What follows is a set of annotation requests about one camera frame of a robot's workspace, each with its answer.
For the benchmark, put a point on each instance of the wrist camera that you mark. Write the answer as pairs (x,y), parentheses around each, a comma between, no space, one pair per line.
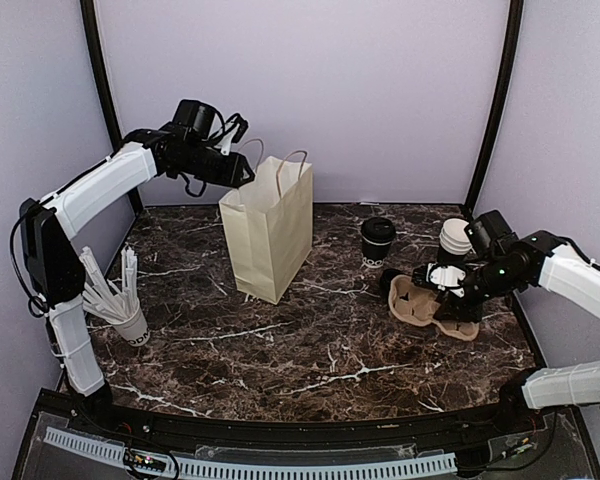
(441,277)
(234,129)

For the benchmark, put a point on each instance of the white cup holding straws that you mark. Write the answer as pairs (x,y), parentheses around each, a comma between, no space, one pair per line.
(134,330)

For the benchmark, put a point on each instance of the black corner post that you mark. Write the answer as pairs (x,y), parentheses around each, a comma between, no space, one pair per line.
(501,89)
(98,66)

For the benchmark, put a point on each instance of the black front frame rail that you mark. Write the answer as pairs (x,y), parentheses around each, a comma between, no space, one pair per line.
(451,431)

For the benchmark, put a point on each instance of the right black corner post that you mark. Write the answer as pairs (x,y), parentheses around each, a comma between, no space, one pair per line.
(501,89)

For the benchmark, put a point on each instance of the stack of white paper cups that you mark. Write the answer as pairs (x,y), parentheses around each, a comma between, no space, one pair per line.
(454,244)

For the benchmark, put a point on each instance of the cream paper bag with handles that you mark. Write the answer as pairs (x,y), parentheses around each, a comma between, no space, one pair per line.
(268,225)

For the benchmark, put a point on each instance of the stack of black coffee lids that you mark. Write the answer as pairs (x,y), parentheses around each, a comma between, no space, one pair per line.
(386,279)

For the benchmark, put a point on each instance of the left black corner post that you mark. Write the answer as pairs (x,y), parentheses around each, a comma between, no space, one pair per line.
(98,66)

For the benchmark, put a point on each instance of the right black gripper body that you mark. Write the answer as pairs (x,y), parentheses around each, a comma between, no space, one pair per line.
(475,311)

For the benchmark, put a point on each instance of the brown pulp cup carrier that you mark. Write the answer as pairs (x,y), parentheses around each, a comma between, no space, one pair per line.
(416,306)

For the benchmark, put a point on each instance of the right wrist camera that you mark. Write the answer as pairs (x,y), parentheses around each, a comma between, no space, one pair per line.
(441,277)

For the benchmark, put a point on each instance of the grey slotted cable duct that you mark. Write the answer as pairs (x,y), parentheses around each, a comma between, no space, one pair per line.
(227,463)

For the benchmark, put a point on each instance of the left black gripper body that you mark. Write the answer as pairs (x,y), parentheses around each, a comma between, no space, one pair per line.
(202,166)

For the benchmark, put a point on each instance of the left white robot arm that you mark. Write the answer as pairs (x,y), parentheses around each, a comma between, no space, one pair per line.
(196,143)

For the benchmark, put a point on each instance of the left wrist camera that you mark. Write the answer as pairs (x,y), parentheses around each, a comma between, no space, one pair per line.
(234,129)

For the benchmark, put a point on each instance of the single black paper coffee cup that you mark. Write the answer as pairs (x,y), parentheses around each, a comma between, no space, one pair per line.
(374,253)

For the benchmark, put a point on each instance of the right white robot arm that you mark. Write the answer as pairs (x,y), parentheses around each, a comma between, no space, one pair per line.
(507,263)

